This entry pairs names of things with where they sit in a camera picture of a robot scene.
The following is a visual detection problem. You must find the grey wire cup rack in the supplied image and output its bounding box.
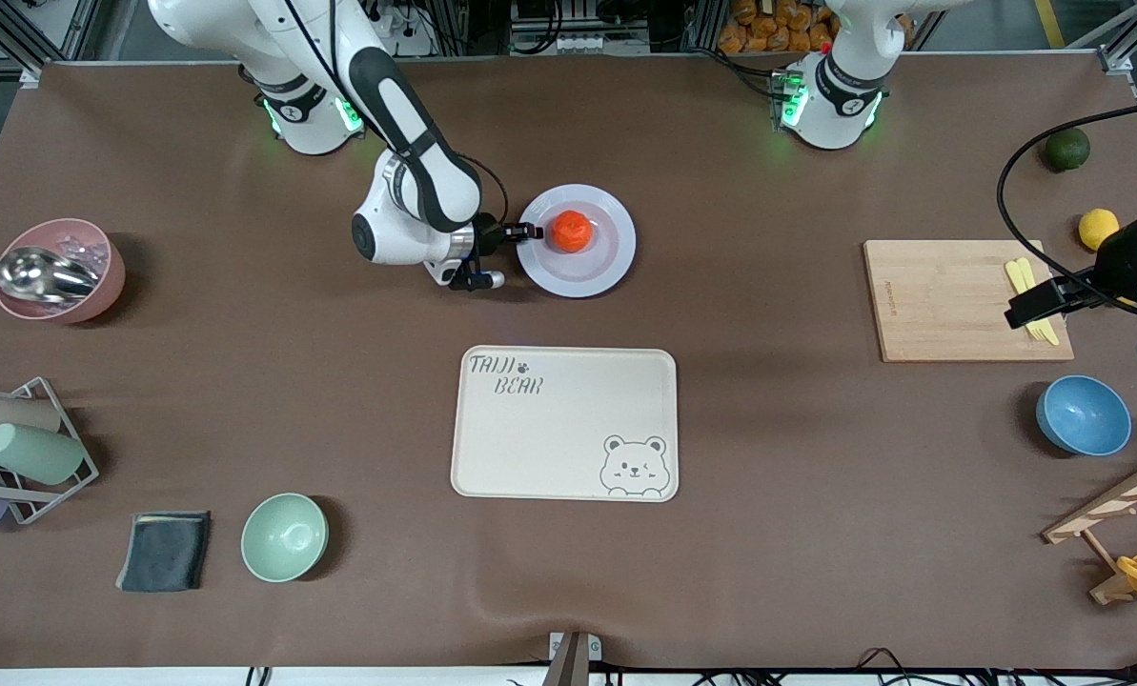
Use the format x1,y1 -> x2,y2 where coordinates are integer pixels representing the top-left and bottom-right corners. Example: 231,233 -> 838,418
0,376 -> 100,526

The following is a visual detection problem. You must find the wooden cutting board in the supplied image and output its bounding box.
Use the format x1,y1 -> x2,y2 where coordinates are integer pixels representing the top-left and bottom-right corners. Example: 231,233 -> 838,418
863,239 -> 1075,364

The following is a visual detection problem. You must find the dark grey folded cloth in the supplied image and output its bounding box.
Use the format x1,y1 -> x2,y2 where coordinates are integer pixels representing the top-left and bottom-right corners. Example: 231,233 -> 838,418
115,511 -> 213,594

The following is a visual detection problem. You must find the beige cup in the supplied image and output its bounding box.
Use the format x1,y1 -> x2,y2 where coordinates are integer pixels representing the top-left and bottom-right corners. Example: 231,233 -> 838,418
0,395 -> 62,439

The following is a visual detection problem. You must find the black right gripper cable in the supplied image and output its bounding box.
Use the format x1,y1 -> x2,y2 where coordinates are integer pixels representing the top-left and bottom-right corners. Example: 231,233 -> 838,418
473,154 -> 512,225

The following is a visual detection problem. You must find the aluminium frame strut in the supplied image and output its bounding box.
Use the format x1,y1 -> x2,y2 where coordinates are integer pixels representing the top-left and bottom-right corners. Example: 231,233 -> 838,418
1068,0 -> 1137,77
0,0 -> 102,89

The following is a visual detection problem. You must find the metal scoop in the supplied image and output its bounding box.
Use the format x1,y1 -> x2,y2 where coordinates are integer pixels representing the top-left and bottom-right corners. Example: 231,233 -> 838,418
0,244 -> 102,306

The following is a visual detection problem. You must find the dark green lime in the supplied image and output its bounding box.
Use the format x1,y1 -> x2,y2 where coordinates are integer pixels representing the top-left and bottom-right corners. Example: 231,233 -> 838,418
1046,127 -> 1092,173

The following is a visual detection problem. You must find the yellow plastic fork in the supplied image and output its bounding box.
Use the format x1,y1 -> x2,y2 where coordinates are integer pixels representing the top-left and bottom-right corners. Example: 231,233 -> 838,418
1005,260 -> 1046,341

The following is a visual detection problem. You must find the bag of orange fruits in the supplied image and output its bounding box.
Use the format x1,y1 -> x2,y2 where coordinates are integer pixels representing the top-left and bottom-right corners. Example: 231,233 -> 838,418
718,0 -> 841,55

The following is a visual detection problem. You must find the blue bowl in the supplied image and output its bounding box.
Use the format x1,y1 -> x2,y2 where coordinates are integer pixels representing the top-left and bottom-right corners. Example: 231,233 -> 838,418
1036,374 -> 1133,457

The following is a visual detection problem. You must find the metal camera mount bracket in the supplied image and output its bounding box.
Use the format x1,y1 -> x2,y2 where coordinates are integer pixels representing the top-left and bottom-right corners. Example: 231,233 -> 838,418
541,631 -> 603,686

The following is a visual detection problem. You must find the wooden dish rack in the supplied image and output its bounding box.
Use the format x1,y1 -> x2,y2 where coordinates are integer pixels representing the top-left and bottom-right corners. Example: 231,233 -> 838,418
1042,448 -> 1137,606

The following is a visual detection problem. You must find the white round plate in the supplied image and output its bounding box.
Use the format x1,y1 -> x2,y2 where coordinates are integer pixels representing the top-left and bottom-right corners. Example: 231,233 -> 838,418
516,183 -> 638,298

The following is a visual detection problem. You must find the cream tray with bear print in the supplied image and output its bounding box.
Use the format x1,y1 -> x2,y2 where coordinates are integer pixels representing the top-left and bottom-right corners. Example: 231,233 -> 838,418
450,345 -> 680,503

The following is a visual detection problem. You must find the green cup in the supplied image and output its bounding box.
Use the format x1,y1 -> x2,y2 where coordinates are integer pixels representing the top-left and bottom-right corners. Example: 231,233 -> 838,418
0,423 -> 87,486

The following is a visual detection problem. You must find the white power strip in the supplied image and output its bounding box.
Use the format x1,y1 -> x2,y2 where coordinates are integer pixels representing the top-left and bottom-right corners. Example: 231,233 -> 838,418
554,31 -> 652,55
368,0 -> 436,58

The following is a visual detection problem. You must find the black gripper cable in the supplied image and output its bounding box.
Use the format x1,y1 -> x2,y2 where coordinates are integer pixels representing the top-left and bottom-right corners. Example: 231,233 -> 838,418
473,154 -> 512,225
997,98 -> 1137,315

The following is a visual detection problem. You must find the light green bowl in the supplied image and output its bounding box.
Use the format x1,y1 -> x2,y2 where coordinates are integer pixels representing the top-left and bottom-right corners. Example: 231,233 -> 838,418
240,493 -> 330,584

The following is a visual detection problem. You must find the pink bowl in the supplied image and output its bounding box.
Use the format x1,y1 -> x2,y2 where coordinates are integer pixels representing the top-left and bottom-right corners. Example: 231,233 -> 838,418
0,219 -> 127,325

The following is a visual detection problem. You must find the yellow lemon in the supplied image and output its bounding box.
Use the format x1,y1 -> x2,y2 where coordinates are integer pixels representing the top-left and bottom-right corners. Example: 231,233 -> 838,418
1078,208 -> 1121,252

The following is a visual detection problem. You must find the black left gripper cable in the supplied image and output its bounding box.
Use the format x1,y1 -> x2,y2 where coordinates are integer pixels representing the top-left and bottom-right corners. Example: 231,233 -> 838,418
997,98 -> 1137,315

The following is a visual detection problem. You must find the orange fruit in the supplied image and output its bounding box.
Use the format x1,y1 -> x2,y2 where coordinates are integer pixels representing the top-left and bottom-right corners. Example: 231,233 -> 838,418
549,211 -> 595,254

